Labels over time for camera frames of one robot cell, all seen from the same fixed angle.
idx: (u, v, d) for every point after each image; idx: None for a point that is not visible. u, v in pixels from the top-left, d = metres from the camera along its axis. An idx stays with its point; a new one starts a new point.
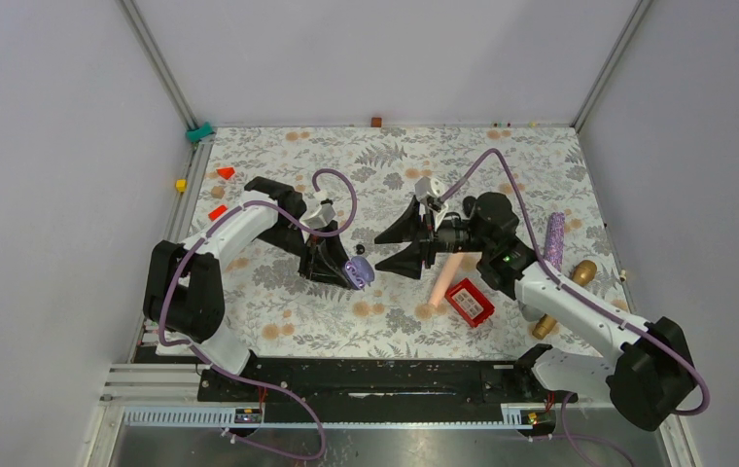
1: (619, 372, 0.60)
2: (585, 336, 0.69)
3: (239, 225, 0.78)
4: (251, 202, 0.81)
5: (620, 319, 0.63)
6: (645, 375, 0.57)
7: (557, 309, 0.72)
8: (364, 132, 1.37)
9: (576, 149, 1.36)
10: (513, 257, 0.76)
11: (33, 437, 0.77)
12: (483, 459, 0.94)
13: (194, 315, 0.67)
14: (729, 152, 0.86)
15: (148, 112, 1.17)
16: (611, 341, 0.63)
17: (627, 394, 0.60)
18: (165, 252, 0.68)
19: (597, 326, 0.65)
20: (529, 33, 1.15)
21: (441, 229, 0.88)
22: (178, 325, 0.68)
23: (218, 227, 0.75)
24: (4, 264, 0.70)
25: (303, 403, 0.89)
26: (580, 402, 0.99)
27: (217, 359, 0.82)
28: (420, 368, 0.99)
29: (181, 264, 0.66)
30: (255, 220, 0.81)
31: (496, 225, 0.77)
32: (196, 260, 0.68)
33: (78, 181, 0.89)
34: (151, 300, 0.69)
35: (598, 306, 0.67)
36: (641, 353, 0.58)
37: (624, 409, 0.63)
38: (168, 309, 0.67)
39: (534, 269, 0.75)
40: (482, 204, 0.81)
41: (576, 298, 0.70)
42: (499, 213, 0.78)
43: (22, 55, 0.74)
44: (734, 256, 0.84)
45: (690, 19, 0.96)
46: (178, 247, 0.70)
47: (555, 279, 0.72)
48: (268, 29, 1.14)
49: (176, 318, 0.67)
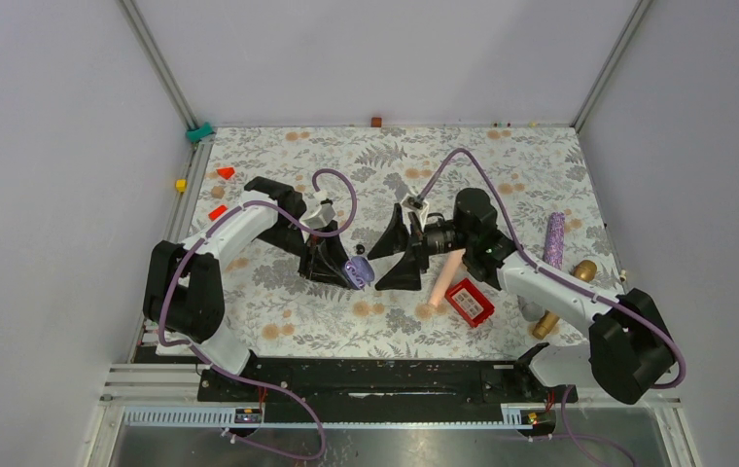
1: (594, 343, 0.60)
2: (564, 314, 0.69)
3: (238, 225, 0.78)
4: (251, 202, 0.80)
5: (592, 292, 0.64)
6: (616, 342, 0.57)
7: (537, 292, 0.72)
8: (364, 132, 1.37)
9: (576, 149, 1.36)
10: (496, 248, 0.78)
11: (32, 437, 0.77)
12: (483, 459, 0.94)
13: (194, 315, 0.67)
14: (730, 152, 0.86)
15: (148, 112, 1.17)
16: (584, 314, 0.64)
17: (605, 365, 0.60)
18: (165, 253, 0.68)
19: (571, 302, 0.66)
20: (529, 33, 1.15)
21: (429, 231, 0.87)
22: (179, 326, 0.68)
23: (217, 227, 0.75)
24: (4, 264, 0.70)
25: (303, 403, 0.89)
26: (580, 402, 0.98)
27: (217, 359, 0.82)
28: (420, 368, 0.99)
29: (181, 265, 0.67)
30: (255, 220, 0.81)
31: (476, 217, 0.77)
32: (196, 260, 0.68)
33: (78, 181, 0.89)
34: (150, 300, 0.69)
35: (573, 282, 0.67)
36: (613, 322, 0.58)
37: (605, 382, 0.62)
38: (168, 309, 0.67)
39: (515, 258, 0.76)
40: (461, 198, 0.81)
41: (551, 277, 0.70)
42: (478, 206, 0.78)
43: (22, 55, 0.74)
44: (734, 256, 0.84)
45: (690, 18, 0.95)
46: (178, 247, 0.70)
47: (532, 264, 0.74)
48: (268, 29, 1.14)
49: (176, 319, 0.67)
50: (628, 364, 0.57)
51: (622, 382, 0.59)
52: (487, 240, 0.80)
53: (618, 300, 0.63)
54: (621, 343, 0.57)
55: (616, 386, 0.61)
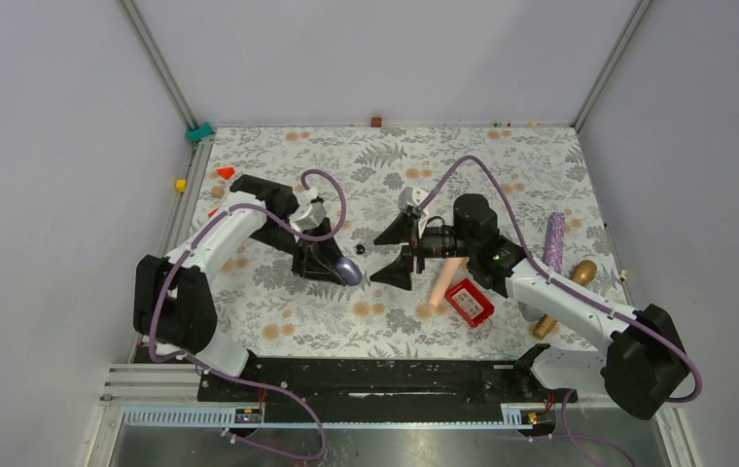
1: (613, 361, 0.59)
2: (576, 327, 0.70)
3: (225, 230, 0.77)
4: (238, 207, 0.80)
5: (609, 307, 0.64)
6: (635, 360, 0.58)
7: (549, 304, 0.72)
8: (364, 132, 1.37)
9: (576, 149, 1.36)
10: (503, 255, 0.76)
11: (31, 438, 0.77)
12: (483, 459, 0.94)
13: (185, 328, 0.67)
14: (728, 152, 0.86)
15: (148, 112, 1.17)
16: (602, 330, 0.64)
17: (621, 382, 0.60)
18: (151, 268, 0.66)
19: (587, 317, 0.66)
20: (528, 33, 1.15)
21: (428, 236, 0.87)
22: (171, 339, 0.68)
23: (201, 237, 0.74)
24: (4, 262, 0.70)
25: (303, 403, 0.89)
26: (580, 402, 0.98)
27: (215, 362, 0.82)
28: (420, 368, 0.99)
29: (167, 279, 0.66)
30: (244, 225, 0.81)
31: (475, 221, 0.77)
32: (184, 274, 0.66)
33: (78, 181, 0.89)
34: (139, 315, 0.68)
35: (587, 296, 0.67)
36: (630, 341, 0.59)
37: (617, 397, 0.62)
38: (159, 325, 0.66)
39: (524, 267, 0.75)
40: (461, 204, 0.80)
41: (564, 290, 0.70)
42: (477, 210, 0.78)
43: (21, 55, 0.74)
44: (734, 255, 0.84)
45: (690, 18, 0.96)
46: (163, 261, 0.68)
47: (544, 273, 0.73)
48: (267, 27, 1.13)
49: (167, 331, 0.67)
50: (646, 382, 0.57)
51: (636, 399, 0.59)
52: (493, 249, 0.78)
53: (635, 317, 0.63)
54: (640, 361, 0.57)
55: (630, 402, 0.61)
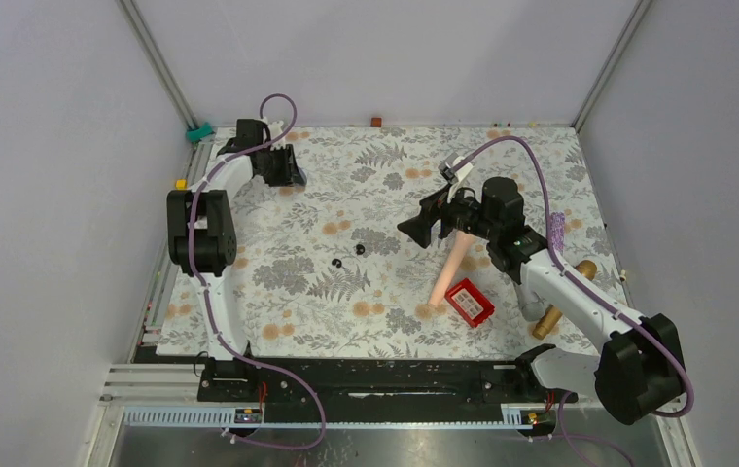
1: (606, 358, 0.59)
2: (580, 322, 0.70)
3: (228, 174, 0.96)
4: (232, 157, 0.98)
5: (615, 308, 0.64)
6: (628, 363, 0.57)
7: (558, 296, 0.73)
8: (364, 132, 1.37)
9: (576, 149, 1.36)
10: (524, 241, 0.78)
11: (31, 438, 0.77)
12: (484, 460, 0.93)
13: (217, 243, 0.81)
14: (729, 152, 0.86)
15: (147, 111, 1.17)
16: (603, 329, 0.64)
17: (611, 380, 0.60)
18: (179, 198, 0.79)
19: (592, 313, 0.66)
20: (528, 33, 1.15)
21: (454, 202, 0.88)
22: (205, 259, 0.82)
23: (213, 174, 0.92)
24: (3, 262, 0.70)
25: (317, 398, 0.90)
26: (580, 402, 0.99)
27: (224, 330, 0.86)
28: (420, 368, 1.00)
29: (193, 209, 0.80)
30: (237, 169, 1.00)
31: (501, 202, 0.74)
32: (207, 197, 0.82)
33: (77, 180, 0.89)
34: (174, 240, 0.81)
35: (597, 295, 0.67)
36: (629, 343, 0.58)
37: (605, 397, 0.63)
38: (196, 245, 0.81)
39: (542, 256, 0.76)
40: (489, 182, 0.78)
41: (576, 284, 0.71)
42: (505, 192, 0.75)
43: (22, 57, 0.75)
44: (734, 255, 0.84)
45: (690, 17, 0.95)
46: (187, 194, 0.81)
47: (559, 266, 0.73)
48: (267, 27, 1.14)
49: (202, 250, 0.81)
50: (635, 386, 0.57)
51: (620, 403, 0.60)
52: (515, 233, 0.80)
53: (640, 322, 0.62)
54: (633, 365, 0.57)
55: (615, 403, 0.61)
